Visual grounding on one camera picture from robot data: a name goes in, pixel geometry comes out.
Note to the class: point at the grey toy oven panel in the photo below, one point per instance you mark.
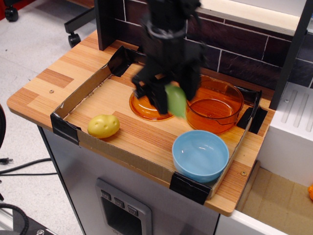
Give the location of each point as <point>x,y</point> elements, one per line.
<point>122,213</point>

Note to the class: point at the yellow plastic potato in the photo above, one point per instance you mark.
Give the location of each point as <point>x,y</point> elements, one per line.
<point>103,126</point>

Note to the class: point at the white toy sink counter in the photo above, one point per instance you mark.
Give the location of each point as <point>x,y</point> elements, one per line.
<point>276,199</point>

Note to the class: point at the black office chair base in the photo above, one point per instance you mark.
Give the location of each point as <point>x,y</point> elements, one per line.
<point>77,22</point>

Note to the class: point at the orange transparent pot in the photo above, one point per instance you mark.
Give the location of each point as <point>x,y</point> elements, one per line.
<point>215,107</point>

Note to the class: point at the orange transparent pot lid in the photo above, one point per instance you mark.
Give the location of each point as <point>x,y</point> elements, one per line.
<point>142,108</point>

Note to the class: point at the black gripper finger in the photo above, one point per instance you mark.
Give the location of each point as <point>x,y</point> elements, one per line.
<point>189,80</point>
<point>154,90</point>

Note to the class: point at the cardboard fence with black tape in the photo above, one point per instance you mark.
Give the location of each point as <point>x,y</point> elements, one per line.
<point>146,147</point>

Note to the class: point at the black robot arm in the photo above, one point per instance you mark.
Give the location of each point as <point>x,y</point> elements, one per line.
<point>183,7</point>

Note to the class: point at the black chair caster wheel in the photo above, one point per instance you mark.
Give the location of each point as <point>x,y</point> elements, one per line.
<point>11,14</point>

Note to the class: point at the light blue bowl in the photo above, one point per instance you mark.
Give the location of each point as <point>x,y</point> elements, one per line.
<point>200,155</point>

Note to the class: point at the orange toy in sink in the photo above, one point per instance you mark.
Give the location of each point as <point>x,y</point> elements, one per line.
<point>310,191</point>

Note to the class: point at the green plastic pear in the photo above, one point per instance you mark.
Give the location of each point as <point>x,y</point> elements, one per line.
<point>176,100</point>

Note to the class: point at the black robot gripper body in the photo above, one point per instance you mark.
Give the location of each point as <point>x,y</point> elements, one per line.
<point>163,42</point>

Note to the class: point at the dark vertical shelf post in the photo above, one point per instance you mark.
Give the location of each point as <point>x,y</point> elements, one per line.
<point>292,54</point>

